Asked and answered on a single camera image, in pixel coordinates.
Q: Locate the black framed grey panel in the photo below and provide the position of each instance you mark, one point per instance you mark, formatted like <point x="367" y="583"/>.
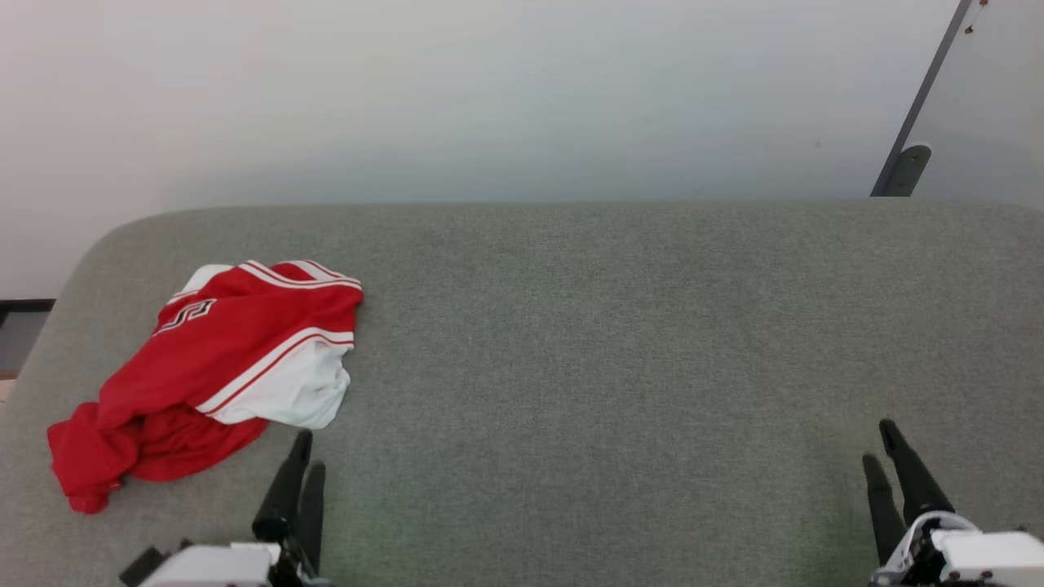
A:
<point x="20" y="334"/>

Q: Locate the red and white jersey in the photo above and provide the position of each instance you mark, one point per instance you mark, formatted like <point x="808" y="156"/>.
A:
<point x="236" y="350"/>

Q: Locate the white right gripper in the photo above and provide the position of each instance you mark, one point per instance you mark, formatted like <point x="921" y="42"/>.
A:
<point x="987" y="558"/>

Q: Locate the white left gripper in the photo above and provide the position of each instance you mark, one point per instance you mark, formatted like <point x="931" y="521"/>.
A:
<point x="220" y="567"/>

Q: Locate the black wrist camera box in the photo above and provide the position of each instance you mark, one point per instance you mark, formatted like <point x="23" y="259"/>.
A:
<point x="143" y="565"/>

